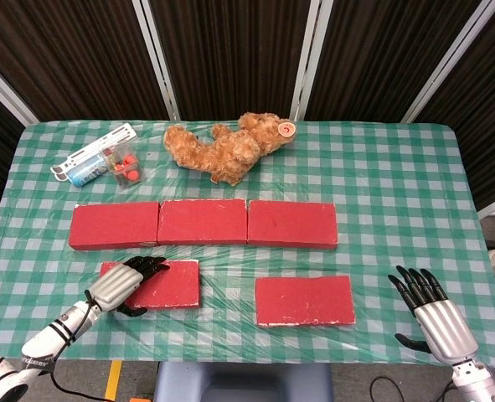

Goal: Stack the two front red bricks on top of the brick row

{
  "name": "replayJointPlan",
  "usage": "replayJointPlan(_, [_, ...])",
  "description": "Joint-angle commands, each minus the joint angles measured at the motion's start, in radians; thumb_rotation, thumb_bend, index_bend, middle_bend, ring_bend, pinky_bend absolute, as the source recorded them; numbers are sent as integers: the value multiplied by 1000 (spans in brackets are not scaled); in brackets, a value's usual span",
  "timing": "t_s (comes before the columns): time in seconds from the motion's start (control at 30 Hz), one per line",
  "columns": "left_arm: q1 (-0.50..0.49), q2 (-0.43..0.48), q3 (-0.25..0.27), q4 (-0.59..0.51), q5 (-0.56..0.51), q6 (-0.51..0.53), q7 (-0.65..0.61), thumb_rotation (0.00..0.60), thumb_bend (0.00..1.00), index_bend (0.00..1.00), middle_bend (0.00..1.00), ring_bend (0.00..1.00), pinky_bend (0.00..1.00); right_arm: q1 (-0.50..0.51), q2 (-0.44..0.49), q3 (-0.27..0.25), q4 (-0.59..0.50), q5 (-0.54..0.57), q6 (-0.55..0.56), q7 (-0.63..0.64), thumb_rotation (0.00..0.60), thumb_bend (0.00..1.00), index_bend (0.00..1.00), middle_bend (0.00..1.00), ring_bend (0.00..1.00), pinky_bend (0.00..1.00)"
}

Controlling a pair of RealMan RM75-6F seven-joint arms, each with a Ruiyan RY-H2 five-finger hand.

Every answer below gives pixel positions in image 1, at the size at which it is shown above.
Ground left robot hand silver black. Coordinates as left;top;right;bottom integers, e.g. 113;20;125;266
88;255;171;317

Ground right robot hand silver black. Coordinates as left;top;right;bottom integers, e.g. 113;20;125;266
388;265;479;366

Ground yellow floor tape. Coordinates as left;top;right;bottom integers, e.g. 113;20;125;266
103;359;123;402

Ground blue white can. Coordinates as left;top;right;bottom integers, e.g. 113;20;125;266
68;152;110;188

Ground clear cup with red caps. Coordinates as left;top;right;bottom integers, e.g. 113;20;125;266
100;142;147;189

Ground green white checkered tablecloth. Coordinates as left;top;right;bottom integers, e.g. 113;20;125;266
0;119;495;369

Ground white slotted plastic strip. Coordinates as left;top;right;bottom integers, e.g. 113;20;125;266
49;121;138;184

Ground blue grey chair seat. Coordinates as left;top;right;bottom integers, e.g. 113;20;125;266
152;361;335;402

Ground brown plush toy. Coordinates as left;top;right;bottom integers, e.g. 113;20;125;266
163;111;297;186

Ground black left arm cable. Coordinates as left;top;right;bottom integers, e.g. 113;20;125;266
48;288;104;402

